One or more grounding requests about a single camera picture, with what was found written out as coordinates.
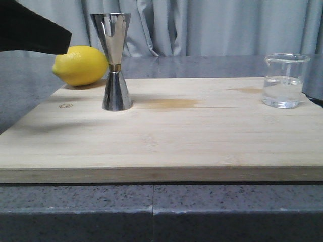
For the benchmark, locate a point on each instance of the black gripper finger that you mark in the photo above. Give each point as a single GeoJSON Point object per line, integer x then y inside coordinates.
{"type": "Point", "coordinates": [23, 29]}

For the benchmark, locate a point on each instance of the steel double jigger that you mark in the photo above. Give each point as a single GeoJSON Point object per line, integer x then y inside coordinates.
{"type": "Point", "coordinates": [112, 32]}

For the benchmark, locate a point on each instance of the clear glass beaker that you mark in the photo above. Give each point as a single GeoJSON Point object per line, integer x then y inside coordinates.
{"type": "Point", "coordinates": [284, 79]}

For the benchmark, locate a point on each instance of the yellow lemon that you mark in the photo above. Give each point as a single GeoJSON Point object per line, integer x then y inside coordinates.
{"type": "Point", "coordinates": [82, 65]}

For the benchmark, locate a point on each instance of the grey curtain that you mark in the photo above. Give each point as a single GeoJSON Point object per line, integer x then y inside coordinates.
{"type": "Point", "coordinates": [196, 28]}

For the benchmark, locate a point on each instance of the light wooden cutting board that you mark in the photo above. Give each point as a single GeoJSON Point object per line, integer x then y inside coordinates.
{"type": "Point", "coordinates": [198, 129]}

